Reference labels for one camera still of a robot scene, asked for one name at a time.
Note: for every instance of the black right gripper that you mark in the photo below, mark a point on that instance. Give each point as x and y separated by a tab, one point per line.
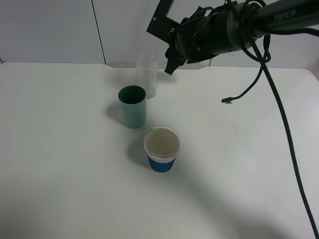
208	33

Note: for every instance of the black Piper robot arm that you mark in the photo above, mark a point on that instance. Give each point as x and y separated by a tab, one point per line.
281	17

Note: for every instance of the teal green plastic cup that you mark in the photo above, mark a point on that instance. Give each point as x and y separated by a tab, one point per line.
133	103

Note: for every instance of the white cup blue sleeve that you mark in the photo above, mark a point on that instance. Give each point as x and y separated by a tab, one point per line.
162	144

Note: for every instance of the clear tall glass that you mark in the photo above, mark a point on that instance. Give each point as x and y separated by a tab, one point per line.
147	72

